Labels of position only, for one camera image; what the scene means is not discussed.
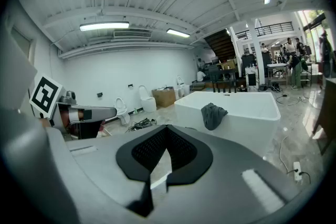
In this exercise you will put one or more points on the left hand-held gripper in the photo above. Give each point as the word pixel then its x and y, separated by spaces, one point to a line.
pixel 46 93

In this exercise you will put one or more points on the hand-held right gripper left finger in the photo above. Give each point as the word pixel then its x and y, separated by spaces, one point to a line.
pixel 126 160

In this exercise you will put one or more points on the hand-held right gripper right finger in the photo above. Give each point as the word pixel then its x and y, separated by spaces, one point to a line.
pixel 202 160

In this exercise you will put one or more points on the dark grey cloth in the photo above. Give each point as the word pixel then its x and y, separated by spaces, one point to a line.
pixel 212 116

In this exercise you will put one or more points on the white bathtub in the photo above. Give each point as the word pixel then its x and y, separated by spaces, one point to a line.
pixel 246 123

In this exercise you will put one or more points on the cardboard box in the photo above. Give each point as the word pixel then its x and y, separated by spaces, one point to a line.
pixel 164 97

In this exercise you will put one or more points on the black table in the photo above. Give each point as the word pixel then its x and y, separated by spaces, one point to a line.
pixel 223 72

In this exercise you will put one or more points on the white power strip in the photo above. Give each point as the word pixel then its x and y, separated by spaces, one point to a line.
pixel 297 170

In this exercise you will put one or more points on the ceiling air conditioner vent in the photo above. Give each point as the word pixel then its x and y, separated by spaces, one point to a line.
pixel 132 34

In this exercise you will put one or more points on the black cabinet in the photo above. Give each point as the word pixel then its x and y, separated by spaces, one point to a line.
pixel 248 64

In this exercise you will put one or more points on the dark staircase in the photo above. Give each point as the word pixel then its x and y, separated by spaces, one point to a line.
pixel 220 46

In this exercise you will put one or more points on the white table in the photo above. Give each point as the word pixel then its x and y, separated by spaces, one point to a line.
pixel 275 65

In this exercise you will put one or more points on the white column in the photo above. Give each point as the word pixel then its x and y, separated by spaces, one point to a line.
pixel 256 52

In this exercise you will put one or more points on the wooden cabinet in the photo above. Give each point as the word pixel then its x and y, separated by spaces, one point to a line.
pixel 326 112

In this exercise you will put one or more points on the black balcony railing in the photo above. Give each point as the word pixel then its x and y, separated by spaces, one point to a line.
pixel 273 29

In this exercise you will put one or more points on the black wall socket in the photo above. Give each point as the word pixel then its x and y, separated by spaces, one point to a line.
pixel 99 95
pixel 130 85

